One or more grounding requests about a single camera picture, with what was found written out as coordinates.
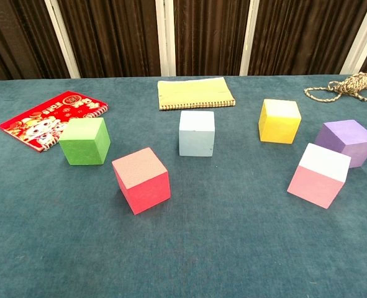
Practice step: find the yellow foam cube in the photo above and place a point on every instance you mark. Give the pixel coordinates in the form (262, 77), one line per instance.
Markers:
(279, 127)

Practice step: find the green foam cube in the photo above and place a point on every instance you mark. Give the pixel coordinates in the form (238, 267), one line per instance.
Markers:
(84, 146)

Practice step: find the purple foam cube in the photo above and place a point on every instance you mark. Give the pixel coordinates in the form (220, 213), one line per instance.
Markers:
(354, 146)

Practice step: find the light blue foam cube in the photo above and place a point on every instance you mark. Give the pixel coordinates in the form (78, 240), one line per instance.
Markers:
(197, 139)

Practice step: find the pale yellow spiral notebook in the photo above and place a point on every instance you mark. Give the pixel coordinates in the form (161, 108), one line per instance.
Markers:
(192, 93)

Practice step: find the red foam cube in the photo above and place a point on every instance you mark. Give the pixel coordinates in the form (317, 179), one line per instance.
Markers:
(146, 192)

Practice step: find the teal felt table cover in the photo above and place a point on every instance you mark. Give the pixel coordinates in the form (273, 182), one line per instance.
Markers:
(202, 248)

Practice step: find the dark brown pleated curtain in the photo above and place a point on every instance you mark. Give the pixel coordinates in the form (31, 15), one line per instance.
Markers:
(115, 37)

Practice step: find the pink foam cube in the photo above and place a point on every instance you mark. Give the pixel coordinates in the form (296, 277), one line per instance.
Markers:
(316, 186)

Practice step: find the red spiral notebook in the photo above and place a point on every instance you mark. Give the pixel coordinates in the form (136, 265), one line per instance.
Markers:
(46, 115)

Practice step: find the white metal frame post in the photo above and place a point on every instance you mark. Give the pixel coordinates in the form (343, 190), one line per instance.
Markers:
(250, 37)
(364, 37)
(165, 37)
(62, 37)

